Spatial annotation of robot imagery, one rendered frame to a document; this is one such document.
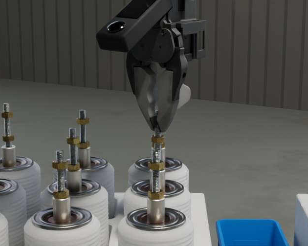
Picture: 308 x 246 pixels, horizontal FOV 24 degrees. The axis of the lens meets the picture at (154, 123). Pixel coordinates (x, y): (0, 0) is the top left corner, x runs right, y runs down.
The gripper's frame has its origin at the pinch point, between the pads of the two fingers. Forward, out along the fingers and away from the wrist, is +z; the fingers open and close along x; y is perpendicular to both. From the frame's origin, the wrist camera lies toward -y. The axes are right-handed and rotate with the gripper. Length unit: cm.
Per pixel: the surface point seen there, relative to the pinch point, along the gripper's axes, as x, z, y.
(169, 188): -1.1, 9.7, 1.9
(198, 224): -2.2, 16.9, 7.9
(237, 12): 81, 0, 164
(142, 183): 3.1, 9.5, 1.0
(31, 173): 21.5, 10.4, -3.2
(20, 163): 25.4, 9.7, -1.9
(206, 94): 94, 33, 162
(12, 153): 25.1, 7.6, -3.7
